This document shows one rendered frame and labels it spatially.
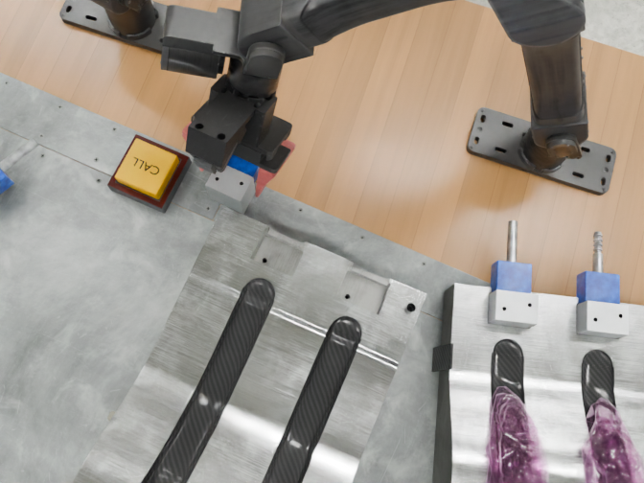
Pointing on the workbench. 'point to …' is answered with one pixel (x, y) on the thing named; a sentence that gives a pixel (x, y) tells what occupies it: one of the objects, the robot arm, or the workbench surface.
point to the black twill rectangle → (442, 357)
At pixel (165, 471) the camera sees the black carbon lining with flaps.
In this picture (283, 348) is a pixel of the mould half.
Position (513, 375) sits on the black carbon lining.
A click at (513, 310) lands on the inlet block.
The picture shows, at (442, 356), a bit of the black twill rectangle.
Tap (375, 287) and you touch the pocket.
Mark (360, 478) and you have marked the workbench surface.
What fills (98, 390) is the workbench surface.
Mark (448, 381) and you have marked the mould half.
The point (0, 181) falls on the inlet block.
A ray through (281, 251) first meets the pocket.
